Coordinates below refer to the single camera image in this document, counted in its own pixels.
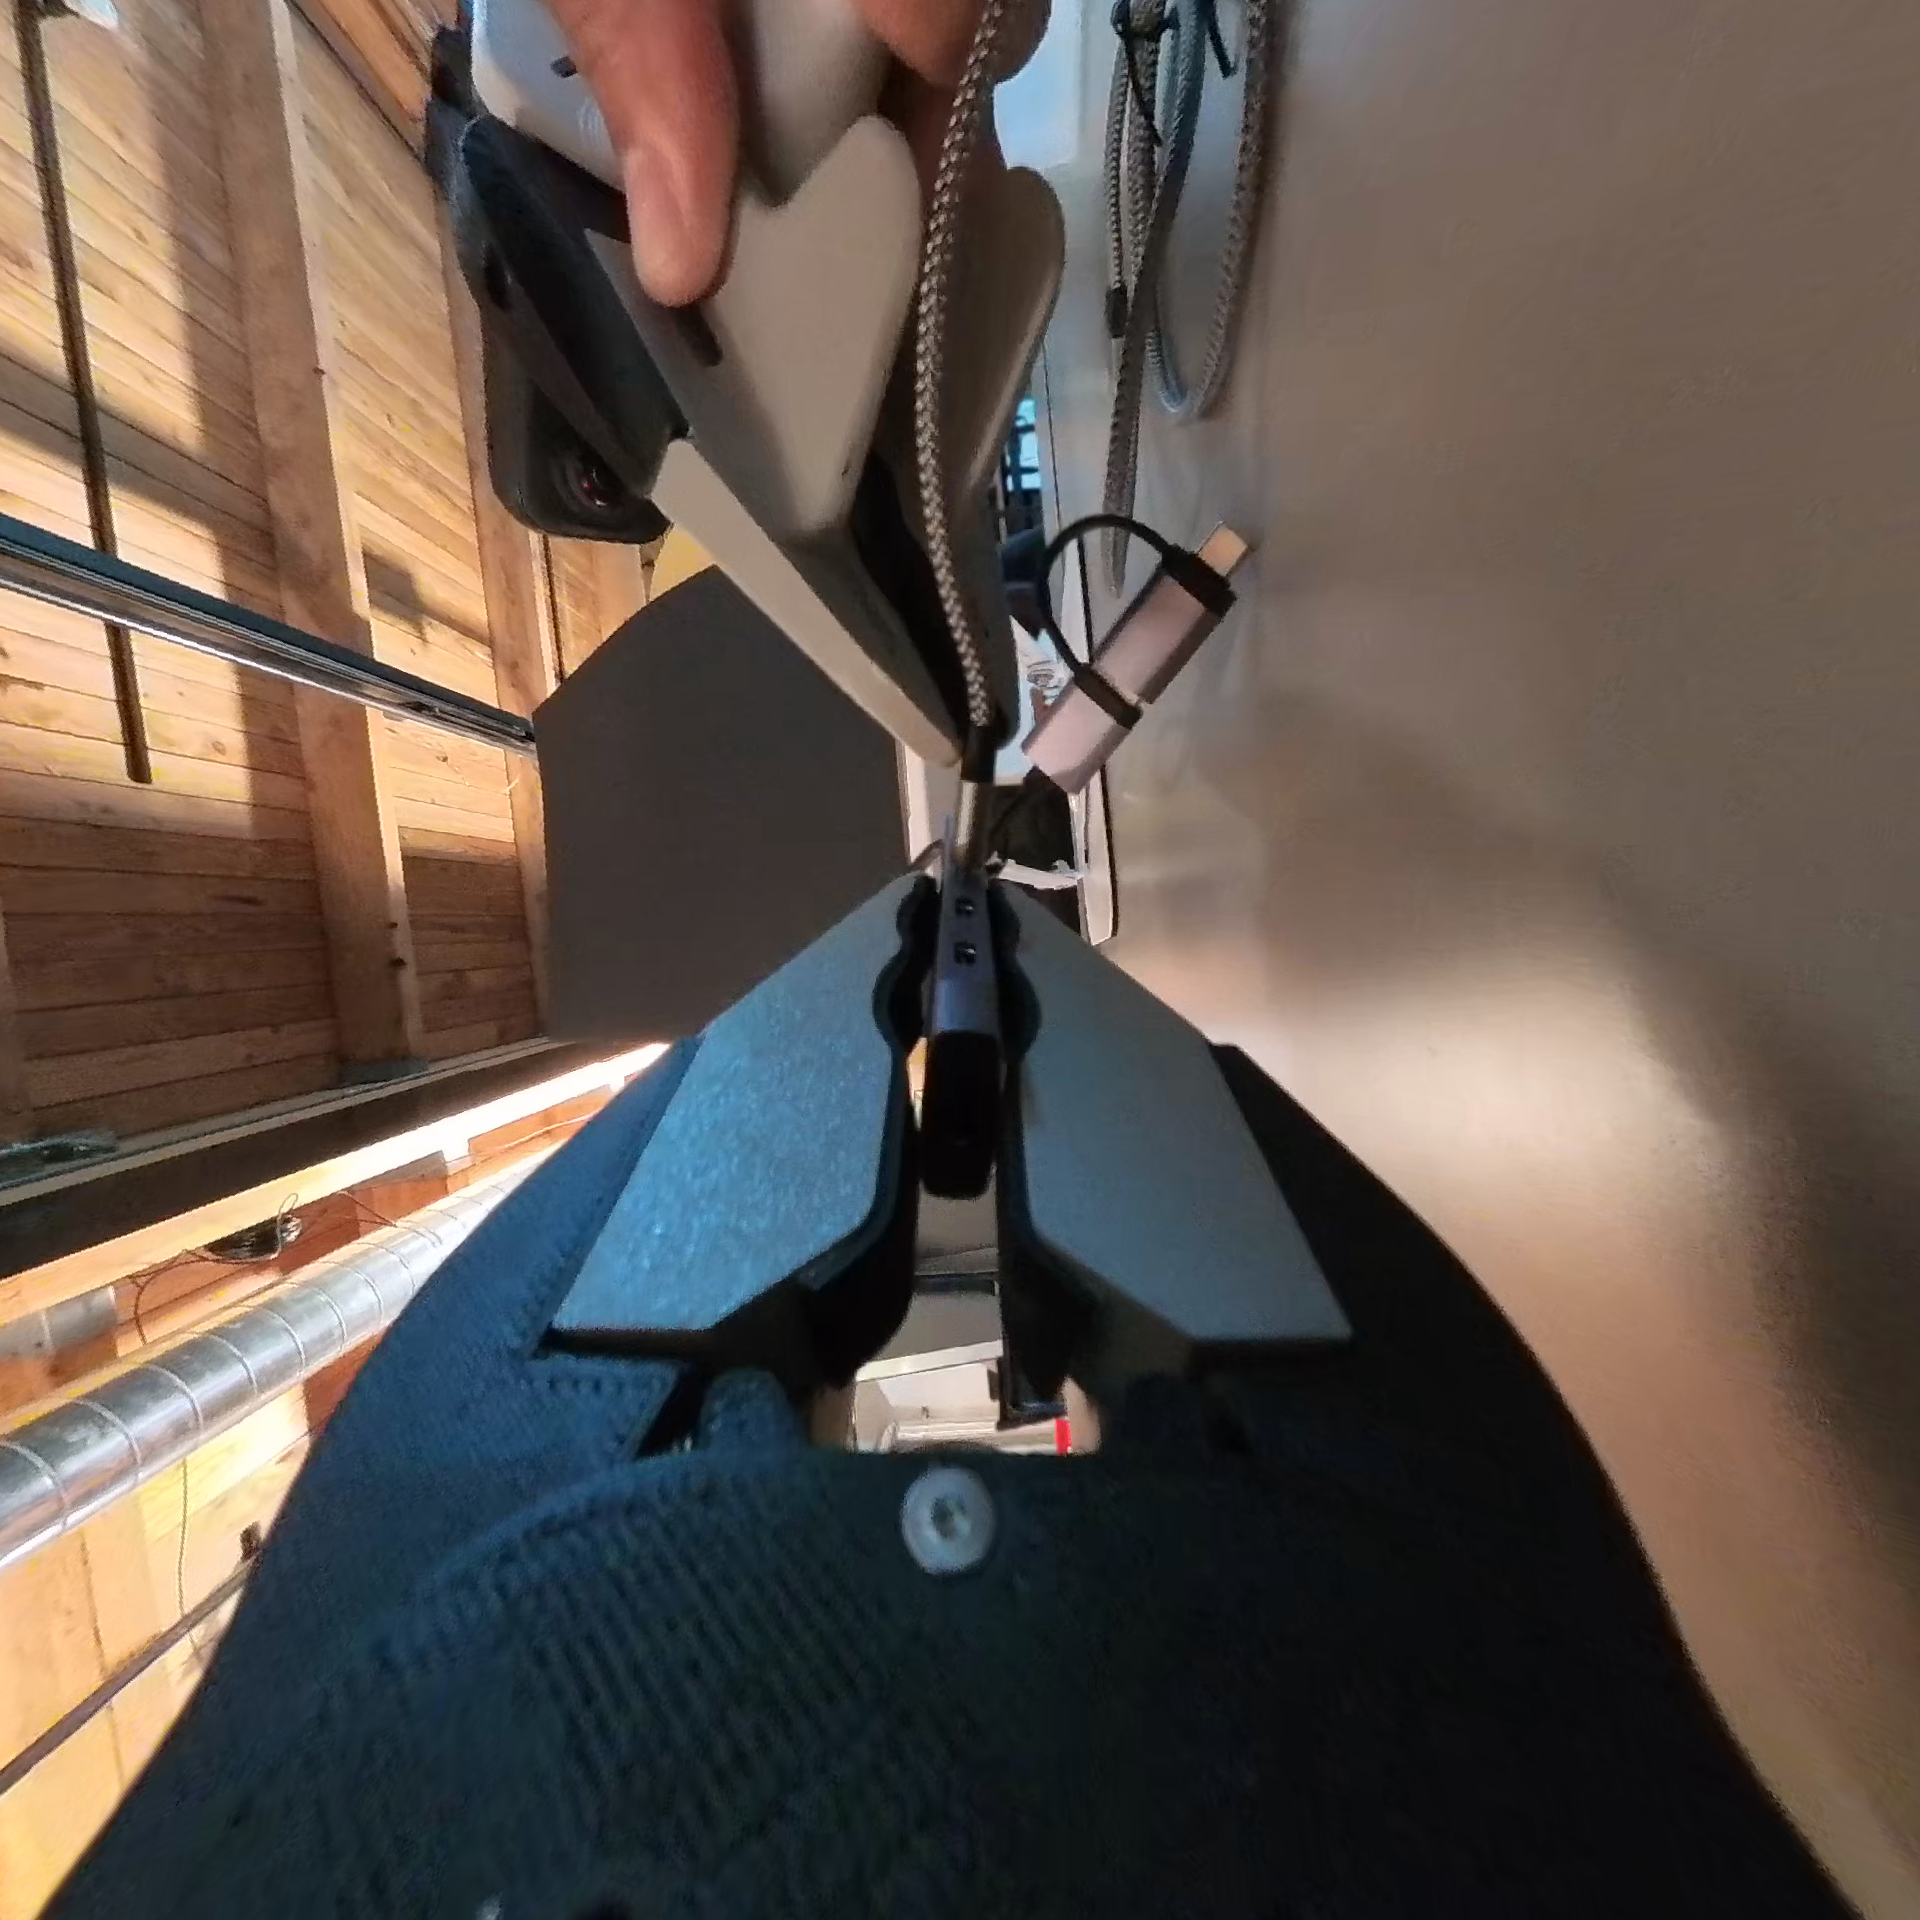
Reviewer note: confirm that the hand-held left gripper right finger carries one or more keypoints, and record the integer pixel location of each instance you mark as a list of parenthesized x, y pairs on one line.
[(1155, 1186)]

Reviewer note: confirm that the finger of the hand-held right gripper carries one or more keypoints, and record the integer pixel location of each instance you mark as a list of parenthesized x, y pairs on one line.
[(1013, 301), (811, 406)]

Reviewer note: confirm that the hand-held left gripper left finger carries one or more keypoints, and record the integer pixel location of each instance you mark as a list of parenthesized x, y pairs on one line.
[(751, 1186)]

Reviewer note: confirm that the person's right hand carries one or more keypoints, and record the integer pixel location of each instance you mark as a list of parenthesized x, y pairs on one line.
[(683, 150)]

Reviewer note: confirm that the metal ceiling rail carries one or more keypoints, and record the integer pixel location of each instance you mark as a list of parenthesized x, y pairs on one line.
[(224, 628)]

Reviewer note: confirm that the metal ventilation duct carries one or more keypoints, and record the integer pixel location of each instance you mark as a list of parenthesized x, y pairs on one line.
[(150, 1426)]

